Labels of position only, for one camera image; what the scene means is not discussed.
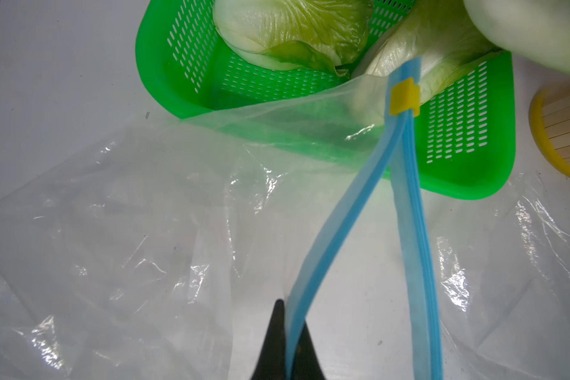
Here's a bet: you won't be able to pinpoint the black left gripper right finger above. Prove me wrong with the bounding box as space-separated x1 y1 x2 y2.
291 324 326 380

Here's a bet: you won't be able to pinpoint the clear zipper bag blue zip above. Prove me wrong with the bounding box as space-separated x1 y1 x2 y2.
0 77 570 379

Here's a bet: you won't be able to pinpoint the yellow zipper slider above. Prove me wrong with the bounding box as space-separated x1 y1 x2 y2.
388 78 421 117

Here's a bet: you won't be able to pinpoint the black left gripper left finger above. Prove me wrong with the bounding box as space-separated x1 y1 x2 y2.
250 299 287 380

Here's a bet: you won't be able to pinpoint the green plastic basket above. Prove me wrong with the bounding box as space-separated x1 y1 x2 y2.
136 1 516 200

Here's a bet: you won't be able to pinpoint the chinese cabbage light green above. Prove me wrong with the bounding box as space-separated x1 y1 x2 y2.
348 1 502 125

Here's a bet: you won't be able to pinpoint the chinese cabbage front dark leaves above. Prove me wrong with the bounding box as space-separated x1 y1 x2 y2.
464 0 570 75

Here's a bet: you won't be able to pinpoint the bamboo steamer yellow bands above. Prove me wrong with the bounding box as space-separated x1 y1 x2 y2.
529 80 570 177

